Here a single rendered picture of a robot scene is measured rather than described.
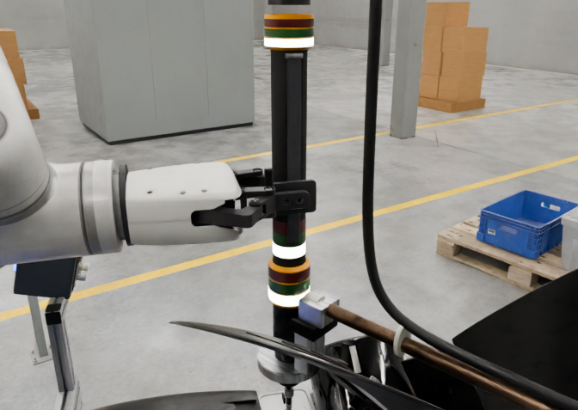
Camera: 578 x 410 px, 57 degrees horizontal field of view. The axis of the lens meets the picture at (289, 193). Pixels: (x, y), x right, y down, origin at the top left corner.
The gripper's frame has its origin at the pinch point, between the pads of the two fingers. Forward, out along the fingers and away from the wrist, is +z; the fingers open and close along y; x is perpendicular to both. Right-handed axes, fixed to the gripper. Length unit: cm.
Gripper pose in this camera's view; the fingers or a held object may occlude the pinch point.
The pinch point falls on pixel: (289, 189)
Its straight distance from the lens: 51.5
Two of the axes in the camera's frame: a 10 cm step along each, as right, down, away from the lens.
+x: -0.2, -9.4, -3.5
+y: 2.3, 3.3, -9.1
